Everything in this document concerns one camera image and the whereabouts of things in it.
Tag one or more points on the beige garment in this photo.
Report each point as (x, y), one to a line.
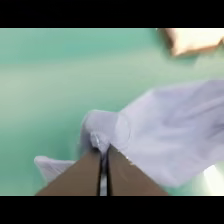
(193, 40)

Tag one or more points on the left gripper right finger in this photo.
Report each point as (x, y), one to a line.
(130, 180)

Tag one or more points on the white shirt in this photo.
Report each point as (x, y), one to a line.
(173, 133)

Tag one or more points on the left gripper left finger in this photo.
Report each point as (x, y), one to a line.
(76, 179)

